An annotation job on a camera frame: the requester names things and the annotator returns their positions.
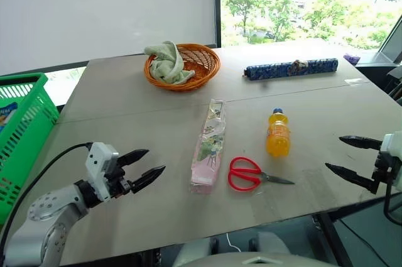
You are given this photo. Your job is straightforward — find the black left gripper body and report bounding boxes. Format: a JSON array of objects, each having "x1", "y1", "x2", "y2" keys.
[{"x1": 105, "y1": 153, "x2": 133, "y2": 200}]

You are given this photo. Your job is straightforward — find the purple small object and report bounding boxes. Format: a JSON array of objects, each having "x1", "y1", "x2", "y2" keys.
[{"x1": 342, "y1": 53, "x2": 361, "y2": 67}]

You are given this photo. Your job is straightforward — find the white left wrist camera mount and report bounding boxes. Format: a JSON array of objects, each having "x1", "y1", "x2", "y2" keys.
[{"x1": 85, "y1": 141, "x2": 121, "y2": 202}]

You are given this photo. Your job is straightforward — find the blue patterned rolled bundle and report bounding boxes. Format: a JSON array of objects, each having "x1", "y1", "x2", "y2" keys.
[{"x1": 242, "y1": 57, "x2": 339, "y2": 82}]

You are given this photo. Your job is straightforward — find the black window frame post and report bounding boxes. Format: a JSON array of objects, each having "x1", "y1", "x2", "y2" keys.
[{"x1": 212, "y1": 0, "x2": 222, "y2": 49}]

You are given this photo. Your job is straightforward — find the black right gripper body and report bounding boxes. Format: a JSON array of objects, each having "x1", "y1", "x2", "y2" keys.
[{"x1": 371, "y1": 149, "x2": 395, "y2": 187}]

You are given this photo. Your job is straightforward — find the red handled scissors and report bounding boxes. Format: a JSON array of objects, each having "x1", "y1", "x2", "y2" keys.
[{"x1": 227, "y1": 156, "x2": 296, "y2": 192}]

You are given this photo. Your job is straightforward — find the green plastic crate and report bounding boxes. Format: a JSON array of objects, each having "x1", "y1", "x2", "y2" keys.
[{"x1": 0, "y1": 72, "x2": 61, "y2": 224}]

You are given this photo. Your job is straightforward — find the orange juice bottle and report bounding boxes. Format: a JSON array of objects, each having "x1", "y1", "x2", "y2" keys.
[{"x1": 265, "y1": 107, "x2": 291, "y2": 158}]

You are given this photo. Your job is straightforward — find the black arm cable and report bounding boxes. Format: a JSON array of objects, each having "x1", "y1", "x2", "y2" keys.
[
  {"x1": 383, "y1": 168, "x2": 402, "y2": 225},
  {"x1": 0, "y1": 142, "x2": 94, "y2": 249}
]

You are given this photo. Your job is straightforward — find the grey rounded robot body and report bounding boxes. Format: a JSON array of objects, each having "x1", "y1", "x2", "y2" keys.
[{"x1": 171, "y1": 231, "x2": 315, "y2": 267}]

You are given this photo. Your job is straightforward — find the pink clear snack packet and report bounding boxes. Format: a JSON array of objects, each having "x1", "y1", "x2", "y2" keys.
[{"x1": 188, "y1": 98, "x2": 227, "y2": 195}]

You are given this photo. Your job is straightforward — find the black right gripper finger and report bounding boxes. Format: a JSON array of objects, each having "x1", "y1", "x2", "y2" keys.
[
  {"x1": 339, "y1": 135, "x2": 384, "y2": 152},
  {"x1": 324, "y1": 162, "x2": 379, "y2": 195}
]

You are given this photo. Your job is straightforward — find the dark chair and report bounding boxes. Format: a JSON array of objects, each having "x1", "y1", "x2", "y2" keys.
[{"x1": 385, "y1": 65, "x2": 402, "y2": 105}]

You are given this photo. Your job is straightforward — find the black slanted window frame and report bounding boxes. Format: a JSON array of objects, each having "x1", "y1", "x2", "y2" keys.
[{"x1": 376, "y1": 13, "x2": 402, "y2": 58}]

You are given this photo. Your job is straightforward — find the white projection screen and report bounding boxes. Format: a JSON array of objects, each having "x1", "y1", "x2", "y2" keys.
[{"x1": 0, "y1": 0, "x2": 218, "y2": 77}]

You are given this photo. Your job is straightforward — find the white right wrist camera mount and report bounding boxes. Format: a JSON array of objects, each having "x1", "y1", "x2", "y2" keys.
[{"x1": 380, "y1": 132, "x2": 402, "y2": 193}]

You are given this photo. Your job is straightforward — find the thin white cable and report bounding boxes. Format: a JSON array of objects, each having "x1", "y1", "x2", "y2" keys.
[{"x1": 225, "y1": 232, "x2": 242, "y2": 253}]

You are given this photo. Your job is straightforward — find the blue white snack package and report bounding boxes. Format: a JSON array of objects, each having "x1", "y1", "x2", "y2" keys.
[{"x1": 0, "y1": 101, "x2": 18, "y2": 136}]

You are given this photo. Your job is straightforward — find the black table leg frame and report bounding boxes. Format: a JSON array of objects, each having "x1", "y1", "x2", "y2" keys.
[{"x1": 312, "y1": 212, "x2": 350, "y2": 267}]

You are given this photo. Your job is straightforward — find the thin black floor cable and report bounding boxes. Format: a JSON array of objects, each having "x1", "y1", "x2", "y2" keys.
[{"x1": 338, "y1": 217, "x2": 389, "y2": 267}]

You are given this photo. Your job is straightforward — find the orange woven basket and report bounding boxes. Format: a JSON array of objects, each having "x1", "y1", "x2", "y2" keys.
[{"x1": 143, "y1": 43, "x2": 222, "y2": 92}]

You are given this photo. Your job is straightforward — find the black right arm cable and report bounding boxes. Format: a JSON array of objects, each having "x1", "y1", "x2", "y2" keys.
[{"x1": 383, "y1": 168, "x2": 402, "y2": 225}]

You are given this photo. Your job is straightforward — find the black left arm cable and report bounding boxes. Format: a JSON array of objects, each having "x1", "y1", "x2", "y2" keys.
[{"x1": 0, "y1": 142, "x2": 94, "y2": 249}]

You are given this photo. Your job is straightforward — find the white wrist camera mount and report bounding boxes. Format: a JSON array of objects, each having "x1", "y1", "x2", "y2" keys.
[
  {"x1": 85, "y1": 141, "x2": 121, "y2": 202},
  {"x1": 380, "y1": 132, "x2": 402, "y2": 193}
]

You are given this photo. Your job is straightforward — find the pale green towel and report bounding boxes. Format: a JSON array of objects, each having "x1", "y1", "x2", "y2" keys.
[{"x1": 144, "y1": 40, "x2": 197, "y2": 85}]

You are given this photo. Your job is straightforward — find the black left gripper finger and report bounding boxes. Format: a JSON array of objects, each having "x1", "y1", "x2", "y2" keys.
[
  {"x1": 118, "y1": 149, "x2": 150, "y2": 168},
  {"x1": 129, "y1": 165, "x2": 166, "y2": 194}
]

